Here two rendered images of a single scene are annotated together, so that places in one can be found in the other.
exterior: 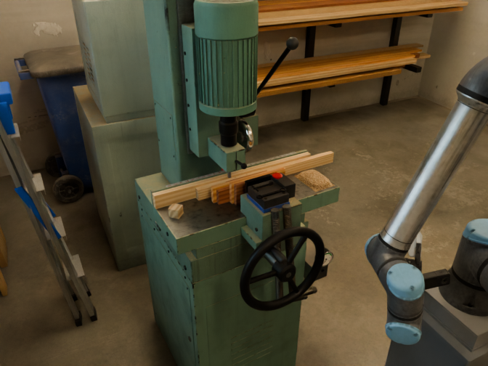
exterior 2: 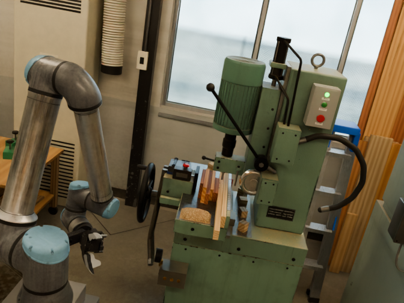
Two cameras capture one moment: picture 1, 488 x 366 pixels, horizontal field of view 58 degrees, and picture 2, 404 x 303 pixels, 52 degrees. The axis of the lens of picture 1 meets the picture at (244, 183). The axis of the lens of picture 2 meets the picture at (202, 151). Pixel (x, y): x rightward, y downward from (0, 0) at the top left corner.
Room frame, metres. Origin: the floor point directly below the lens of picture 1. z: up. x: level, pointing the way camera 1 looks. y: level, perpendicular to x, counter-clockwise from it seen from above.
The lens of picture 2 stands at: (2.06, -1.53, 1.75)
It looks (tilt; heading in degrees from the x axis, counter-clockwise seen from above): 21 degrees down; 120
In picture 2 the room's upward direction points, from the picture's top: 10 degrees clockwise
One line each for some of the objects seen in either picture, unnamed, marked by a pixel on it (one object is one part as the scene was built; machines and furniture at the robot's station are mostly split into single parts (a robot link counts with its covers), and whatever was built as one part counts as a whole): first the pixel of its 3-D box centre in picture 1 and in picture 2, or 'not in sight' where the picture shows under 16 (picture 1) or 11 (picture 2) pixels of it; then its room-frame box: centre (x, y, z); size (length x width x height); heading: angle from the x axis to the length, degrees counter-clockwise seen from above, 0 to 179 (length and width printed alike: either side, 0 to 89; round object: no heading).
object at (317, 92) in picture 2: not in sight; (321, 106); (1.62, 0.08, 1.40); 0.10 x 0.06 x 0.16; 29
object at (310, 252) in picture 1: (310, 262); (172, 273); (1.28, -0.25, 0.58); 0.12 x 0.08 x 0.08; 29
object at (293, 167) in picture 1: (269, 173); (219, 200); (1.35, -0.09, 0.92); 0.55 x 0.02 x 0.04; 119
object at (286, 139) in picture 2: not in sight; (285, 143); (1.53, 0.02, 1.23); 0.09 x 0.08 x 0.15; 29
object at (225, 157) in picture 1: (226, 154); (229, 165); (1.29, 0.06, 1.03); 0.14 x 0.07 x 0.09; 29
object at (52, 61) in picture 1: (82, 121); not in sight; (2.87, 1.13, 0.48); 0.64 x 0.54 x 0.97; 118
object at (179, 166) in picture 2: (273, 191); (180, 168); (1.12, -0.09, 0.99); 0.13 x 0.11 x 0.06; 119
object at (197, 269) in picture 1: (215, 208); (239, 220); (1.38, 0.11, 0.76); 0.57 x 0.45 x 0.09; 29
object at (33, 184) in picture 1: (39, 217); (320, 213); (1.57, 0.89, 0.58); 0.27 x 0.25 x 1.16; 117
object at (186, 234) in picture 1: (255, 209); (195, 194); (1.20, -0.04, 0.87); 0.61 x 0.30 x 0.06; 119
